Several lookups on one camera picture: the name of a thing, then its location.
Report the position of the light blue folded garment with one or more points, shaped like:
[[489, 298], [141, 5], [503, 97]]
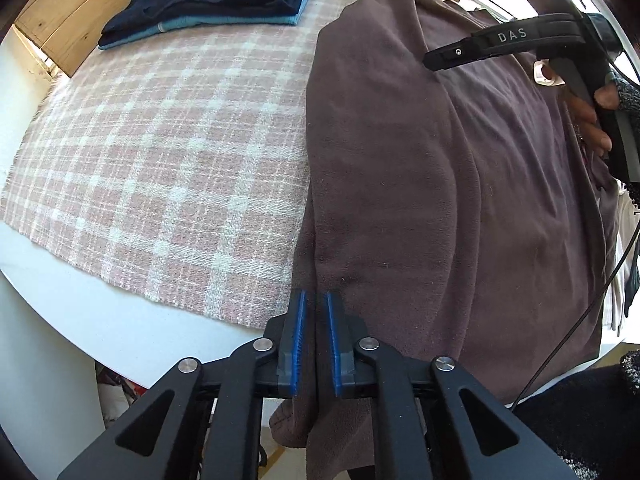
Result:
[[280, 12]]

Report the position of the black knit sleeve forearm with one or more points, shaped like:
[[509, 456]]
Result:
[[591, 420]]

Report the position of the pink plaid blanket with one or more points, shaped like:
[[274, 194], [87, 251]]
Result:
[[175, 167]]

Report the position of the right hand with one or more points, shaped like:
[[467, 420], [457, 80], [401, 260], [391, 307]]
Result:
[[585, 117]]

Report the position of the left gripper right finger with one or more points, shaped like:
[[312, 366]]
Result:
[[431, 419]]

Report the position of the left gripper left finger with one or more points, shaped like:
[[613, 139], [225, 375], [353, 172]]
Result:
[[203, 420]]

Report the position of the cream ribbed knit sweater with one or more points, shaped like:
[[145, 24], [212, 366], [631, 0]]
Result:
[[624, 288]]

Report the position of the brown fleece garment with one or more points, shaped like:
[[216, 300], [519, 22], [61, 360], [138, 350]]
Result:
[[458, 213]]

